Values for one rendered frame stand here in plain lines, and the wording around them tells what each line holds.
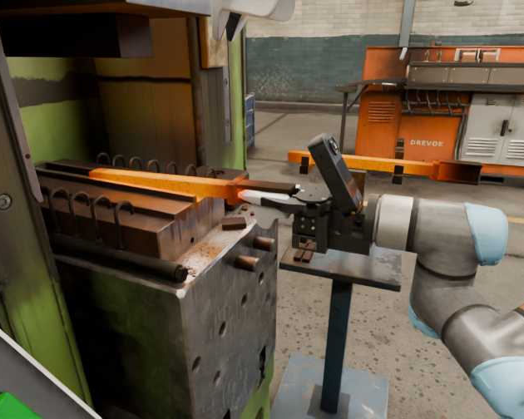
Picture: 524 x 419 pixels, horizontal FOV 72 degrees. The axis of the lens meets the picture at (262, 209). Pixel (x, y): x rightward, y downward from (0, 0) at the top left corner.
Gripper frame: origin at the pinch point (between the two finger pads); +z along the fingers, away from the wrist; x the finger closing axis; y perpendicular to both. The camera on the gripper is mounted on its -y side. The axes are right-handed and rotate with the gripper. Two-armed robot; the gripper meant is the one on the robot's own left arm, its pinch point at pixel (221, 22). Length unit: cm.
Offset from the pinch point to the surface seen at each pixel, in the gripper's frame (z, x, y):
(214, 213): 33.0, 17.9, 1.8
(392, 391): 100, 78, 79
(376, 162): 18, 48, 22
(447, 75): 8, 348, 42
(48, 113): 42, 25, -47
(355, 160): 20, 48, 18
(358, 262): 42, 48, 33
